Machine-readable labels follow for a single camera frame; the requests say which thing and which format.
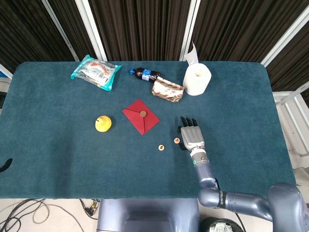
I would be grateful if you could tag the teal clear snack bag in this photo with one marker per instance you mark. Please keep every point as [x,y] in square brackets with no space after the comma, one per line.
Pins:
[96,72]

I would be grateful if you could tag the blue-grey robot torso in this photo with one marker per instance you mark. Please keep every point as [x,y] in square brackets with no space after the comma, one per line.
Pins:
[147,215]

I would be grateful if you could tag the dark pleated curtain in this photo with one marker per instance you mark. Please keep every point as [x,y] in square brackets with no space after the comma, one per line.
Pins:
[144,29]

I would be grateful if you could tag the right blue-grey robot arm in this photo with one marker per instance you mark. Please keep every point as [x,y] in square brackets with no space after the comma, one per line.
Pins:
[241,201]

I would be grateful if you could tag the wooden token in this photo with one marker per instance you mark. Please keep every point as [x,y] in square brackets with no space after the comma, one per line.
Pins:
[161,147]
[177,140]

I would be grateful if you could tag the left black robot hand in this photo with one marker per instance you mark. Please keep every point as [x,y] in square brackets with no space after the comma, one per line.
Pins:
[6,164]

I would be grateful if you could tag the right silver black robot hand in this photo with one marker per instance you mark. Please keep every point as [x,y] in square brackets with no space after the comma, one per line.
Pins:
[193,136]

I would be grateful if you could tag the small cola bottle blue cap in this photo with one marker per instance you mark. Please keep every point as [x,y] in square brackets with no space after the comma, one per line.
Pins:
[144,74]

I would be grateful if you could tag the red envelope with gold seal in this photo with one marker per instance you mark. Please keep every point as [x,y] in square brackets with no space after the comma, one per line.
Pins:
[135,113]

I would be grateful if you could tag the white partition post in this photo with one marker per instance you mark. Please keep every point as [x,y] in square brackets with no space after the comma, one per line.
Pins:
[287,38]
[61,31]
[91,31]
[192,19]

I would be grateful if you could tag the white metal frame rack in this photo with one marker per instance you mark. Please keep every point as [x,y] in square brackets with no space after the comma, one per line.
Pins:
[281,97]

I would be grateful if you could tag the beige red-printed paper wrapped package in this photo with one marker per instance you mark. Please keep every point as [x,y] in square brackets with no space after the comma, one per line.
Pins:
[167,90]

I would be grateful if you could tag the yellow pear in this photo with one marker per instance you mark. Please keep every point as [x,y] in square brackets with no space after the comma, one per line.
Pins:
[103,124]

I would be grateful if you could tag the white toilet paper roll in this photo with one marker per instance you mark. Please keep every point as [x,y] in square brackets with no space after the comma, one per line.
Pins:
[196,82]

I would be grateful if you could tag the teal blue table cloth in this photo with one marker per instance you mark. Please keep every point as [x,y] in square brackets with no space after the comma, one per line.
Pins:
[60,157]

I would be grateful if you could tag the black trash bin with bag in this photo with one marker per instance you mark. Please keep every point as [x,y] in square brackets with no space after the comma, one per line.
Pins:
[217,226]

